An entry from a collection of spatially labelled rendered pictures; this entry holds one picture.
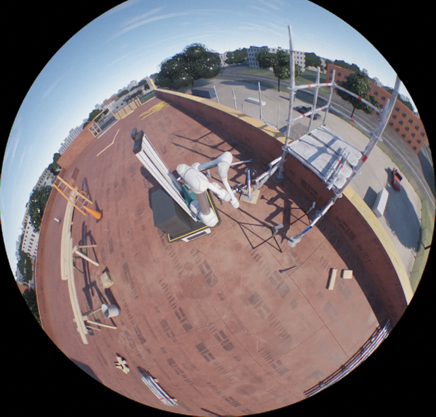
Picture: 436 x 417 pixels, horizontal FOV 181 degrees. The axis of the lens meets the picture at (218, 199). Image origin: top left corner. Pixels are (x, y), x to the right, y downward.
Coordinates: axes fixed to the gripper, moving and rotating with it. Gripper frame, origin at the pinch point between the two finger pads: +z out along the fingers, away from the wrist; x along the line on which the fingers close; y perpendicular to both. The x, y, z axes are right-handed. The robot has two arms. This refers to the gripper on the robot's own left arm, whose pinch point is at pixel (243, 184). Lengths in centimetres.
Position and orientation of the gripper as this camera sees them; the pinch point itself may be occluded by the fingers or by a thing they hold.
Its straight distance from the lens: 207.8
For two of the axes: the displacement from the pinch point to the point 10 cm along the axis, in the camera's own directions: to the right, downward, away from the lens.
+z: 8.3, -5.4, 1.1
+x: 5.1, 6.8, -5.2
